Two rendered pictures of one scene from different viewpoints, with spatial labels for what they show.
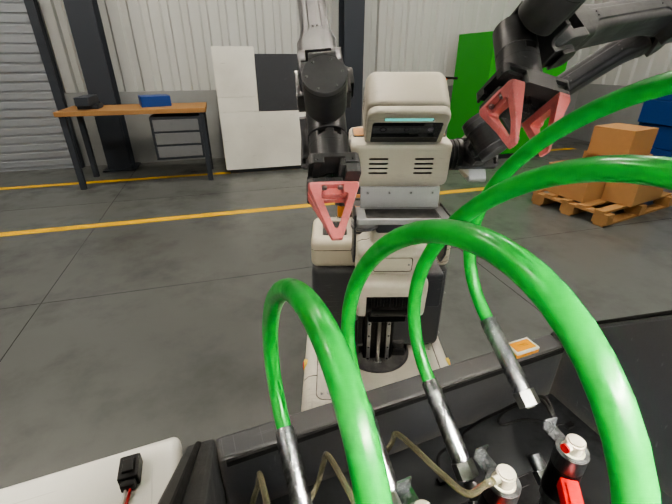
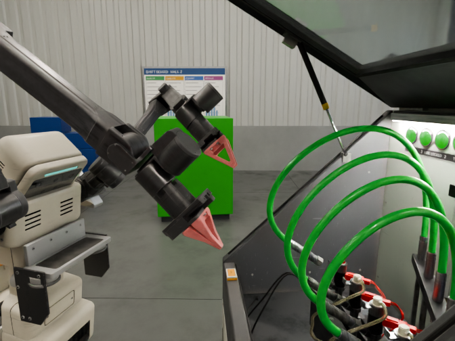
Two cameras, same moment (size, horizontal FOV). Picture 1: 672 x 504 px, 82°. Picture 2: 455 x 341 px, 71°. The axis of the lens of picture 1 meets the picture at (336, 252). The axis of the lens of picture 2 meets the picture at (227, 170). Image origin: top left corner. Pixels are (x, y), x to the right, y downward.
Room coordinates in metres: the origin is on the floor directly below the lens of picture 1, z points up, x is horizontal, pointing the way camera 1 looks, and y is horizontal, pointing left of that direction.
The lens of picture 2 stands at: (0.29, 0.53, 1.47)
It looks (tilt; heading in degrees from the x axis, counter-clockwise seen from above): 12 degrees down; 287
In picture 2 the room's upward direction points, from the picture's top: straight up
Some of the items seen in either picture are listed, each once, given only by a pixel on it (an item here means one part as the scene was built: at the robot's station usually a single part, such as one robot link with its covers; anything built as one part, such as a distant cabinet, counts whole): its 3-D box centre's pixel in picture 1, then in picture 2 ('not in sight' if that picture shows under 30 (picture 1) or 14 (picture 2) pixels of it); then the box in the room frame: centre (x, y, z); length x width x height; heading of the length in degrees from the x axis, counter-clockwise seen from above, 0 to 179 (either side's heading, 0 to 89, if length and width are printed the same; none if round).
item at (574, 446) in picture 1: (571, 451); not in sight; (0.23, -0.21, 1.10); 0.02 x 0.02 x 0.03
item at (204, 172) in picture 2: not in sight; (193, 165); (1.96, -3.45, 0.65); 0.95 x 0.86 x 1.30; 24
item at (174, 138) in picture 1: (144, 138); not in sight; (4.99, 2.43, 0.52); 1.60 x 0.70 x 1.03; 106
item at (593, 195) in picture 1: (609, 168); not in sight; (3.96, -2.85, 0.39); 1.20 x 0.85 x 0.79; 118
